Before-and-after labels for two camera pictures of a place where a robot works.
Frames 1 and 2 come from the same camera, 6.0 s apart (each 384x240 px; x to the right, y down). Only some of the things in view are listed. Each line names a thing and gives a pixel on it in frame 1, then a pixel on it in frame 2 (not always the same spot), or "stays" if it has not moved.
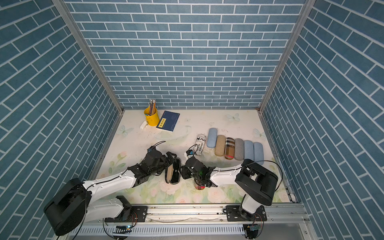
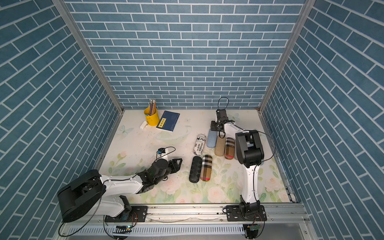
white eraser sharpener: [144, 124] stays
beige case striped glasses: [201, 140] stays
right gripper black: [184, 173] to [212, 126]
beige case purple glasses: [220, 148] stays
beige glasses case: [198, 187] to [206, 167]
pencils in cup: [152, 106] stays
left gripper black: [167, 163] to [174, 166]
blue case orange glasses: [212, 137] stays
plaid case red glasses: [229, 153] stays
